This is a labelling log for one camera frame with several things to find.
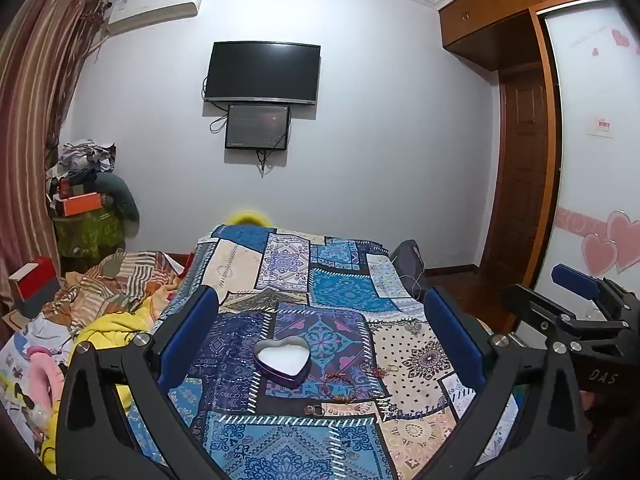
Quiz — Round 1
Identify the orange box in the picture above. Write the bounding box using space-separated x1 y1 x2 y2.
60 192 104 217

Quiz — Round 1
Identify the orange striped blanket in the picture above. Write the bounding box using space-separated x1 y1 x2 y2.
50 250 187 332

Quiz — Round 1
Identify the brown wooden door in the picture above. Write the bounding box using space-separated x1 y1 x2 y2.
479 67 552 275

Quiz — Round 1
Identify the white door sticker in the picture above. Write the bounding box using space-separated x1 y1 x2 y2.
588 115 616 137

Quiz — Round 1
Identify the white air conditioner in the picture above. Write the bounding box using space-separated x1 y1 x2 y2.
106 0 207 37

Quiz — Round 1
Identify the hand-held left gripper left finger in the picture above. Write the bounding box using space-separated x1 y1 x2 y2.
56 286 236 480

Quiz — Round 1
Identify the red and white box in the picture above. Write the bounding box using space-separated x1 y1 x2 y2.
8 255 60 307

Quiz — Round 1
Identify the yellow round object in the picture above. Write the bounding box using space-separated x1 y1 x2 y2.
227 208 274 229

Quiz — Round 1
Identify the grey bag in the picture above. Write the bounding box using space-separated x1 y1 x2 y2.
390 239 426 282

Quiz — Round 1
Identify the white heart-print sliding door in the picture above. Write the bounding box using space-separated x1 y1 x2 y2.
542 0 640 283

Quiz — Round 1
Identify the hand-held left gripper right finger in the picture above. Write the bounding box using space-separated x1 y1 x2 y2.
422 285 591 480

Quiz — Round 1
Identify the small black wall monitor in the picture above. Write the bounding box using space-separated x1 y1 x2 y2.
224 104 292 151

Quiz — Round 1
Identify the pink cloth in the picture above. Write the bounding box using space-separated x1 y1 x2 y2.
25 345 69 412

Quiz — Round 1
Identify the grey plush cloth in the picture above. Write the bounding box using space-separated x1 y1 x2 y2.
95 172 141 237

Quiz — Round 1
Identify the wooden overhead cabinet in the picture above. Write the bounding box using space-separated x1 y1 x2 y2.
436 0 608 69

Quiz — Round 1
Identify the black wall television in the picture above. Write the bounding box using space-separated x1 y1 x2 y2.
203 41 321 106

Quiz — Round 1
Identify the yellow cloth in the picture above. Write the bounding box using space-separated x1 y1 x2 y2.
40 304 157 476

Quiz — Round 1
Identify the thin white cable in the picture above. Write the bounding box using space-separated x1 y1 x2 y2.
400 269 427 302

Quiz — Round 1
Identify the cartoon printed sheet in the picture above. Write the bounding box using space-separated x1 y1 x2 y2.
0 319 67 453

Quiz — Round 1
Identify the blue patchwork blanket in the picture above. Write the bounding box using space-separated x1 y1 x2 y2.
127 224 521 480

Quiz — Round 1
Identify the pile of clothes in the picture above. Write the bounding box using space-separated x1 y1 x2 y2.
45 139 119 197

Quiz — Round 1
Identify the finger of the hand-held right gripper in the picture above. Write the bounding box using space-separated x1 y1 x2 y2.
551 264 640 323
500 284 629 356

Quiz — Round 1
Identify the purple heart-shaped tin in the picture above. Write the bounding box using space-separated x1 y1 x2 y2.
252 337 312 389

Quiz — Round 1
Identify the striped brown curtain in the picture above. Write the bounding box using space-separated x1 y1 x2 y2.
0 0 112 311

